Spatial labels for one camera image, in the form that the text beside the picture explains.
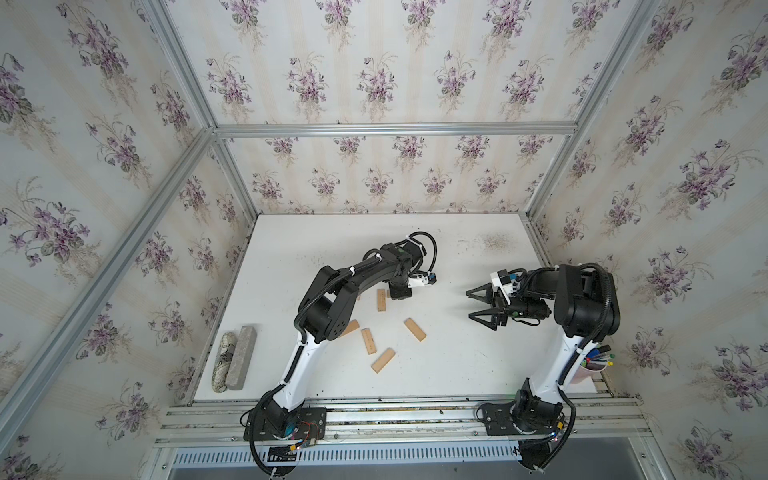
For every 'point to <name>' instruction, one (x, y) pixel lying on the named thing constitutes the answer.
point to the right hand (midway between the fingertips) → (475, 308)
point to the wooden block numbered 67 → (352, 326)
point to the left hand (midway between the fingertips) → (400, 288)
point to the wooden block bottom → (382, 359)
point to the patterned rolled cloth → (221, 368)
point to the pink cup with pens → (594, 360)
